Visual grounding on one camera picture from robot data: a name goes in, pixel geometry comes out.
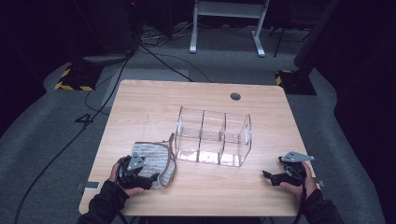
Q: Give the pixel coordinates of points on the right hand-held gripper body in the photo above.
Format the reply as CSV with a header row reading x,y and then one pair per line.
x,y
295,172

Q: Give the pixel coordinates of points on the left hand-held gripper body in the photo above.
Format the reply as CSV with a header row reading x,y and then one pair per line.
x,y
132,174

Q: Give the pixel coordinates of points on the grey towel with brown trim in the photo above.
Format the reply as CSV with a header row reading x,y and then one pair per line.
x,y
155,161

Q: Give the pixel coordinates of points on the clear acrylic divided organizer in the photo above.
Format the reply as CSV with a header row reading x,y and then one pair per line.
x,y
213,140

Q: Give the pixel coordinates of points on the person's right hand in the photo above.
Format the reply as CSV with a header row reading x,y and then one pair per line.
x,y
309,185

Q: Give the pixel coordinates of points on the person's left hand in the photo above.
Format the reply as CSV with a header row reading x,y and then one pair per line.
x,y
112,175

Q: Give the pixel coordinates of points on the black base with yellow stripes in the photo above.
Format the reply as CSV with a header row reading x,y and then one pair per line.
x,y
295,82
79,77

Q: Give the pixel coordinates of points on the thin black tripod stand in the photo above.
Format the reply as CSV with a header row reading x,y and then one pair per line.
x,y
279,40

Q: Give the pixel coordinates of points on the black slanted pole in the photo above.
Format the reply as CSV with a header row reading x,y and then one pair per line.
x,y
314,40

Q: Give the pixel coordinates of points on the dark equipment with red light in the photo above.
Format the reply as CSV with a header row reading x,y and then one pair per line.
x,y
112,28

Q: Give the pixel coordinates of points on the grey metal table bracket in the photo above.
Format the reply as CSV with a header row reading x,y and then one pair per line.
x,y
88,185
319,183

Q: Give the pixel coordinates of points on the white metal desk frame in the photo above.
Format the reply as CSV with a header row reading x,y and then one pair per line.
x,y
227,9

